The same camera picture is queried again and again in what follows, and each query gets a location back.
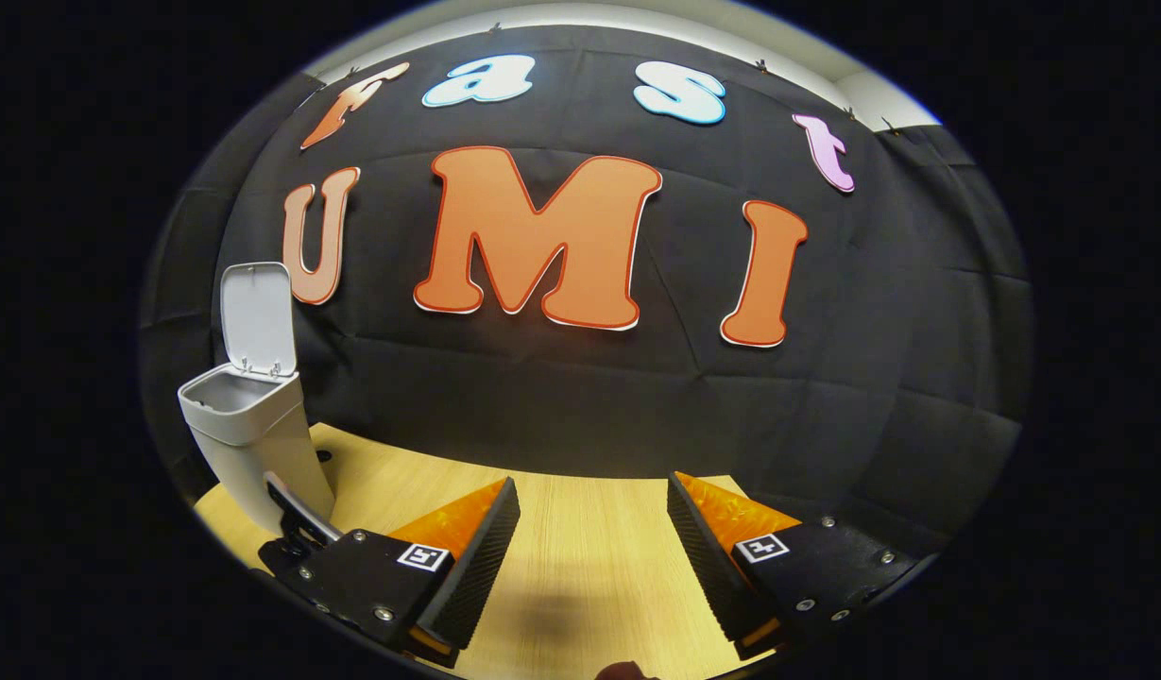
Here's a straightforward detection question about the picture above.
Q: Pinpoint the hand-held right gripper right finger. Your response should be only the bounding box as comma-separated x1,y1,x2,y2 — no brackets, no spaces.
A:
666,471,923,662

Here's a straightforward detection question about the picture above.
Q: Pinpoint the white desktop garbage bin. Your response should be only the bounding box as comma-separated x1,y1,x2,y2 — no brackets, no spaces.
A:
177,262,336,536

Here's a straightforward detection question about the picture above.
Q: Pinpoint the wooden desktop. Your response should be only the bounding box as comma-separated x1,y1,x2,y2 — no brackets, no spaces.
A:
193,422,779,680

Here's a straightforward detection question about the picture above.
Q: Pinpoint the black backdrop cloth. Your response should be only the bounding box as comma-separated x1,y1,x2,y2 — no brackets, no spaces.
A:
136,24,1034,558

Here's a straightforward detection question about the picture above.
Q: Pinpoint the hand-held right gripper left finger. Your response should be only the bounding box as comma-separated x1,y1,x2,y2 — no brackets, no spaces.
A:
278,477,522,670

